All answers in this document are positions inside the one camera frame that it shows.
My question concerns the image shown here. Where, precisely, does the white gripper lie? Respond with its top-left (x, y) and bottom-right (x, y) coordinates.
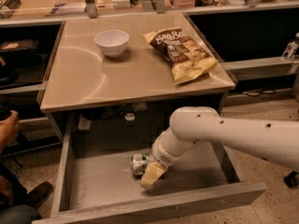
top-left (140, 139), bottom-right (179, 189)

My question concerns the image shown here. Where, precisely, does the crushed 7up can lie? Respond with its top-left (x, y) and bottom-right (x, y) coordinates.
top-left (131, 153), bottom-right (153, 176)

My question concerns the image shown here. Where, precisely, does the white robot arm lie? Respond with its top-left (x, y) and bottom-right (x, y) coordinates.
top-left (141, 106), bottom-right (299, 189)

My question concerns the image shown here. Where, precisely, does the open grey wooden drawer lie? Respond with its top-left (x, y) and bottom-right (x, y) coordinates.
top-left (36, 109), bottom-right (266, 224)

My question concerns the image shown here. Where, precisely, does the counter cabinet with top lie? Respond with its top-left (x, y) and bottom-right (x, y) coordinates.
top-left (40, 13), bottom-right (235, 136)

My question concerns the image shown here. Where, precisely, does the person's lower hand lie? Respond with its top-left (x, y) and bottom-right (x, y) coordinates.
top-left (0, 175), bottom-right (14, 208)

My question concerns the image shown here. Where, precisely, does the person's upper hand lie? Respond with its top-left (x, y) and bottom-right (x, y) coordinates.
top-left (0, 110), bottom-right (20, 152)

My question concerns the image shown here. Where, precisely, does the brown shoe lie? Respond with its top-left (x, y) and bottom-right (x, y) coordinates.
top-left (26, 181), bottom-right (53, 208)

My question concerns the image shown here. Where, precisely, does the sea salt chips bag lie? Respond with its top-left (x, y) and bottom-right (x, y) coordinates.
top-left (143, 27), bottom-right (219, 85)

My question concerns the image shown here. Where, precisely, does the white bowl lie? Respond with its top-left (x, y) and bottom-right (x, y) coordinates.
top-left (94, 30), bottom-right (129, 58)

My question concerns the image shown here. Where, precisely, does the black office chair base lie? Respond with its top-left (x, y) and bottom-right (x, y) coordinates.
top-left (284, 171), bottom-right (299, 189)

